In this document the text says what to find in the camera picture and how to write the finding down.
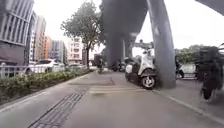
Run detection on grey paved sidewalk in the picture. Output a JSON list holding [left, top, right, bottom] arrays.
[[0, 69, 224, 128]]

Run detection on white scooter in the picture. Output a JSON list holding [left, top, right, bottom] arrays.
[[124, 49, 158, 90]]

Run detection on grey elevated viaduct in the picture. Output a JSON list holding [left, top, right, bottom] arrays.
[[99, 0, 224, 69]]

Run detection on white car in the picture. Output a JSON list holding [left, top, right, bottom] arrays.
[[25, 58, 66, 75]]

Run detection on row of city buildings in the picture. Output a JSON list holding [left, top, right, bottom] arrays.
[[29, 11, 88, 65]]

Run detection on dark parked scooter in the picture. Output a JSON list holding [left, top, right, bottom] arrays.
[[111, 59, 126, 73]]

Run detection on green bushes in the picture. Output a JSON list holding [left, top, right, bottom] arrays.
[[174, 44, 224, 66]]

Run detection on grey glass building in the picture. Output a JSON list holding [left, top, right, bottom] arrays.
[[0, 0, 35, 67]]

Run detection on green tree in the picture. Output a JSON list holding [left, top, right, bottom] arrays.
[[60, 1, 105, 70]]

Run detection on low green hedge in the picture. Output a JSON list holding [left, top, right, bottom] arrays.
[[0, 68, 92, 105]]

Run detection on dark motorcycle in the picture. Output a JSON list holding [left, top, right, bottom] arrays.
[[194, 46, 224, 101]]

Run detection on dark tactile paving strip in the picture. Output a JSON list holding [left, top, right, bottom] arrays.
[[27, 88, 88, 128]]

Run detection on white railing fence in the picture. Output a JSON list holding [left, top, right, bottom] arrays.
[[0, 62, 84, 79]]

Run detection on person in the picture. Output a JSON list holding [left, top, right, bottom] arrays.
[[93, 53, 106, 74]]

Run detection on grey concrete pillar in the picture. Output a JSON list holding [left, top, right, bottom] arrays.
[[146, 0, 177, 90]]

